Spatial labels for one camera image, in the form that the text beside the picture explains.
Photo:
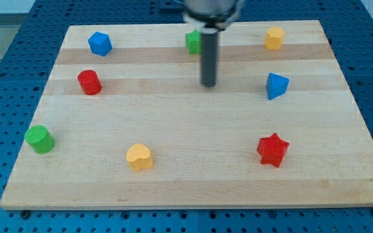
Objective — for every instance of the red star block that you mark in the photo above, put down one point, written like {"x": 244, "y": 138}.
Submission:
{"x": 272, "y": 150}

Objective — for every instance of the blue triangle block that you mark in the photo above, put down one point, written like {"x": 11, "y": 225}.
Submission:
{"x": 276, "y": 85}

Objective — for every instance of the red cylinder block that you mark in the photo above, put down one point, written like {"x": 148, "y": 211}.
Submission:
{"x": 89, "y": 82}

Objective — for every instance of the green star block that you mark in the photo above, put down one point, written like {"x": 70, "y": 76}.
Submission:
{"x": 193, "y": 42}

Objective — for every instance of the green cylinder block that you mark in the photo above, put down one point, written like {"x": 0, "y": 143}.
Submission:
{"x": 39, "y": 139}

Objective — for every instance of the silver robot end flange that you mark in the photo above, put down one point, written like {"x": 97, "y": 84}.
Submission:
{"x": 212, "y": 14}

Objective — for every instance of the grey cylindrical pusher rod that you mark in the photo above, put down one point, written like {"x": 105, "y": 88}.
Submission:
{"x": 209, "y": 57}

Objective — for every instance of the wooden board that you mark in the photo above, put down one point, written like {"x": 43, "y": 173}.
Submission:
{"x": 203, "y": 140}

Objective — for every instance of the yellow heart block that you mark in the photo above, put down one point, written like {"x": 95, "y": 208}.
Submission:
{"x": 139, "y": 157}

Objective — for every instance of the blue cube block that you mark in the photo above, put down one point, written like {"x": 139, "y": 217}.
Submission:
{"x": 100, "y": 44}

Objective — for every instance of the yellow hexagon block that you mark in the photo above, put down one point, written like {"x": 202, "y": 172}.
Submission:
{"x": 274, "y": 38}

